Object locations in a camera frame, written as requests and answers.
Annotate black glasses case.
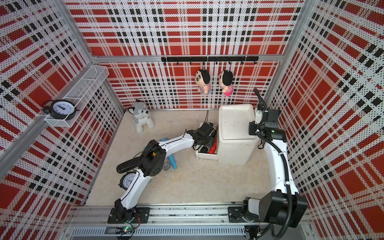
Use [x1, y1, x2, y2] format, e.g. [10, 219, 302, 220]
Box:
[116, 157, 140, 174]

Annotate red rhinestone microphone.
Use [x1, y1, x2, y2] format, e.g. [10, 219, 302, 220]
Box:
[208, 139, 217, 154]

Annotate black alarm clock in basket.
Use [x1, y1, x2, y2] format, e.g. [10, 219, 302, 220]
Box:
[42, 100, 77, 121]

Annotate green circuit board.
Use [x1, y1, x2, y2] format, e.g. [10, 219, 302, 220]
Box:
[115, 226, 135, 235]

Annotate white bottom drawer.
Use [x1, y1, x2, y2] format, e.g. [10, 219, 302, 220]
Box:
[195, 123, 219, 161]

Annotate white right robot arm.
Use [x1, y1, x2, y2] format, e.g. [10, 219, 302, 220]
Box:
[241, 110, 308, 228]

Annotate white plastic drawer cabinet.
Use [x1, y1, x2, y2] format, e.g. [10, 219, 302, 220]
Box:
[218, 104, 259, 166]

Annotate blue microphone from drawer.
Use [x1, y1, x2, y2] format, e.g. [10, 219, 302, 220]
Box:
[160, 138, 177, 170]

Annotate blue-shorts plush doll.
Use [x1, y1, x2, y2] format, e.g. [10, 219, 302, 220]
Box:
[194, 70, 211, 95]

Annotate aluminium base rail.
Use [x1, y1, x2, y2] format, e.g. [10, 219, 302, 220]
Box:
[59, 203, 313, 238]

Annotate black alarm clock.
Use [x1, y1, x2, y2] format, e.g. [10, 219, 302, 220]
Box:
[42, 100, 77, 121]
[119, 171, 136, 190]

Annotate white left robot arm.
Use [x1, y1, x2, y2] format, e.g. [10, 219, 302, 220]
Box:
[108, 123, 215, 224]

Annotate pink-dressed plush doll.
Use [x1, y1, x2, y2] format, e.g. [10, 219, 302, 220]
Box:
[219, 70, 234, 97]

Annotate black wall hook rail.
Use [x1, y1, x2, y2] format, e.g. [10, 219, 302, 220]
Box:
[161, 56, 260, 64]

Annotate silver rhinestone microphone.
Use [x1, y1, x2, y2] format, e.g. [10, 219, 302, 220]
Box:
[163, 158, 172, 171]

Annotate grey white husky plush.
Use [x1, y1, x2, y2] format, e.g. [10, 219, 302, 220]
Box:
[128, 100, 155, 133]

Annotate white wire wall basket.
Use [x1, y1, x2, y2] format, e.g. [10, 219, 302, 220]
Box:
[45, 65, 109, 128]

